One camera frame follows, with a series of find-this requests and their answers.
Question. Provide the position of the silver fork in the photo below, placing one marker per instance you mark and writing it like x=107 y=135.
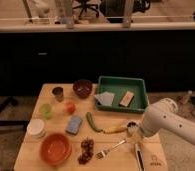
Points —
x=104 y=152

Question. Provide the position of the yellow banana toy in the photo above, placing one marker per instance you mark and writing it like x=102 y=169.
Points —
x=115 y=129

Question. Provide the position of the dark grape bunch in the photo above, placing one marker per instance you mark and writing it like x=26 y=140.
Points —
x=87 y=147

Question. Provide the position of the light blue cloth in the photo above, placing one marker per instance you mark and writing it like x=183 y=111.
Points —
x=105 y=98

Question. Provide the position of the green chili pepper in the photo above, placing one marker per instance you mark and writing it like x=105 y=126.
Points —
x=92 y=123

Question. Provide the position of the green plastic tray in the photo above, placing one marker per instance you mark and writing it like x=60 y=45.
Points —
x=119 y=86

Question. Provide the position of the red tomato toy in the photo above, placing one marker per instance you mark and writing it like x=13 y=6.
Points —
x=70 y=107

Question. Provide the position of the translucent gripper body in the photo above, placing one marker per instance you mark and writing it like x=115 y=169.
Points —
x=135 y=135

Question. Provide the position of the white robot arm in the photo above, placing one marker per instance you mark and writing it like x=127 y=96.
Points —
x=163 y=115

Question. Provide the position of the dark maroon bowl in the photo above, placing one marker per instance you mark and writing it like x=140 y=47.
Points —
x=82 y=88

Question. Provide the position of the orange red bowl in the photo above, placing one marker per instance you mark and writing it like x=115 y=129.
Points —
x=55 y=149

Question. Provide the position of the black office chair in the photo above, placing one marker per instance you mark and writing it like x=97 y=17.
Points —
x=84 y=5

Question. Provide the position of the dark metal cup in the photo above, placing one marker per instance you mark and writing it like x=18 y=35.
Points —
x=58 y=93

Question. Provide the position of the blue sponge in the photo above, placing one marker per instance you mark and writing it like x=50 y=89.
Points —
x=73 y=125

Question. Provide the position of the wooden block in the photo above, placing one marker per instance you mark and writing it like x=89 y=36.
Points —
x=127 y=98

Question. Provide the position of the green translucent cup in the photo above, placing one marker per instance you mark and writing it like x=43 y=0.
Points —
x=46 y=111

